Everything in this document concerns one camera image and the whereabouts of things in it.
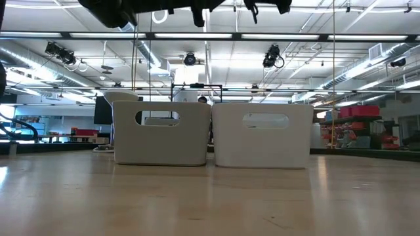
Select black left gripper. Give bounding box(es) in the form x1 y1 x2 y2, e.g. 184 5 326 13
137 0 227 28

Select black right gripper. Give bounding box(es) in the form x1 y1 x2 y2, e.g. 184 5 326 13
243 0 293 24

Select black LED light bar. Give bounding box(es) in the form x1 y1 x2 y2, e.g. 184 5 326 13
0 31 420 43

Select dark storage shelf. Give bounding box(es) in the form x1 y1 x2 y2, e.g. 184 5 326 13
318 114 402 151

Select red storage bins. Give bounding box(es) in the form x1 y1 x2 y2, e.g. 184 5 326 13
339 104 381 119

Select white cylinder container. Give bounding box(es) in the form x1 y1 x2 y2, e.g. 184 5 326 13
309 123 322 149

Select black monitor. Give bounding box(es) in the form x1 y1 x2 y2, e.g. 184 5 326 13
93 95 114 125

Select white plastic bin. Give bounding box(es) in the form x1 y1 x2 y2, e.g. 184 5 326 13
211 102 314 169
112 100 212 167

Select red box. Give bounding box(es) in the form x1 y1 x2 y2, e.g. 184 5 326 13
70 127 100 137

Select white looped cable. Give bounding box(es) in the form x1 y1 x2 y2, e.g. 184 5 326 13
151 9 169 25

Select black overhead camera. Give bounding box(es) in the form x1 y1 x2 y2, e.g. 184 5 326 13
183 52 197 67

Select silver ventilation duct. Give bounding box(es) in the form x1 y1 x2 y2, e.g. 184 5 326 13
117 22 171 76
323 42 415 91
0 45 99 89

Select thin black hanging cable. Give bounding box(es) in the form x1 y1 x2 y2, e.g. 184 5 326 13
148 12 154 119

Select yellow extension cord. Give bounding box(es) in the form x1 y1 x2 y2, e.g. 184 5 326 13
330 0 337 148

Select black ceiling camera cluster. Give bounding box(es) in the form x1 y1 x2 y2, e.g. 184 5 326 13
44 41 77 66

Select black aluminium table frame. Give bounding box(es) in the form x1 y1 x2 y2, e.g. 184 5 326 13
0 141 420 163

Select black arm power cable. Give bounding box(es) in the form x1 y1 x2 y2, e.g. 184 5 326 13
0 112 39 142

